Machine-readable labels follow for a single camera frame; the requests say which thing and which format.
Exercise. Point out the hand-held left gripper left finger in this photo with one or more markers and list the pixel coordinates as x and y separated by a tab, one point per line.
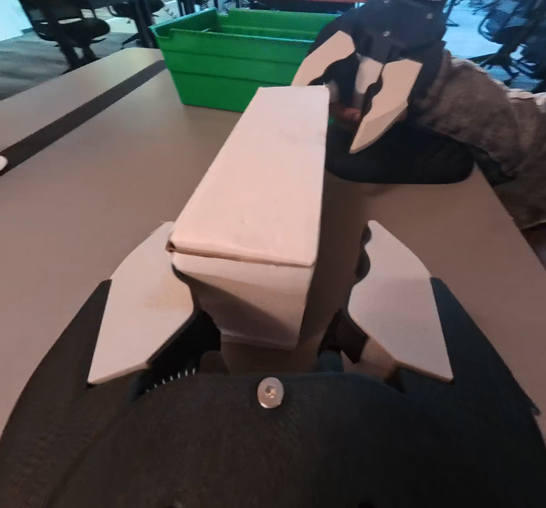
140	324

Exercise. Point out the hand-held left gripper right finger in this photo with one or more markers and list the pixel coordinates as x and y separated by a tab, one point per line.
401	316

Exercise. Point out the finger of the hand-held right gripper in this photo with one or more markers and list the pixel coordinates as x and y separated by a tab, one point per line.
392	98
328	55

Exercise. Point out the green plastic bin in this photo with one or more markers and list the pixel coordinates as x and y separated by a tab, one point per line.
222	68

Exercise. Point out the white cardboard box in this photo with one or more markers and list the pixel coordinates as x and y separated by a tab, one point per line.
264	175

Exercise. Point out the person's right hand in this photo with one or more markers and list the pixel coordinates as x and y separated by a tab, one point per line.
346	114

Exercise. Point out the grey fleece jacket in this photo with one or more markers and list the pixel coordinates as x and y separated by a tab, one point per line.
490	124

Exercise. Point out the black office chair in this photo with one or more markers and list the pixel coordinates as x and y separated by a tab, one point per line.
81	28
512	26

